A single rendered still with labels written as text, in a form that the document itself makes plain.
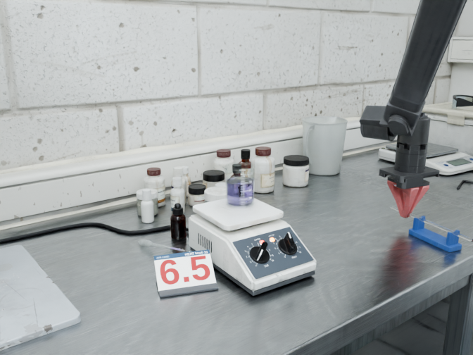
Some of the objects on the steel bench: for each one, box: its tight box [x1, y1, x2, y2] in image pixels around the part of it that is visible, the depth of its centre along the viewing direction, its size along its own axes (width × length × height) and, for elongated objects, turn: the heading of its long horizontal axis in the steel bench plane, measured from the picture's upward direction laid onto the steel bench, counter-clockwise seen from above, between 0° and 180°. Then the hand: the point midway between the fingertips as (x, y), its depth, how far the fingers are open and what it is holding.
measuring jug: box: [302, 116, 348, 175], centre depth 137 cm, size 18×13×15 cm
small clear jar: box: [136, 189, 158, 217], centre depth 105 cm, size 5×5×5 cm
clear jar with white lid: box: [204, 187, 226, 203], centre depth 97 cm, size 6×6×8 cm
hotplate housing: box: [188, 214, 317, 296], centre depth 83 cm, size 22×13×8 cm, turn 33°
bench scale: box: [378, 142, 473, 175], centre depth 149 cm, size 19×26×5 cm
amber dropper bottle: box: [170, 203, 187, 239], centre depth 93 cm, size 3×3×7 cm
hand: (405, 213), depth 98 cm, fingers closed, pressing on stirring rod
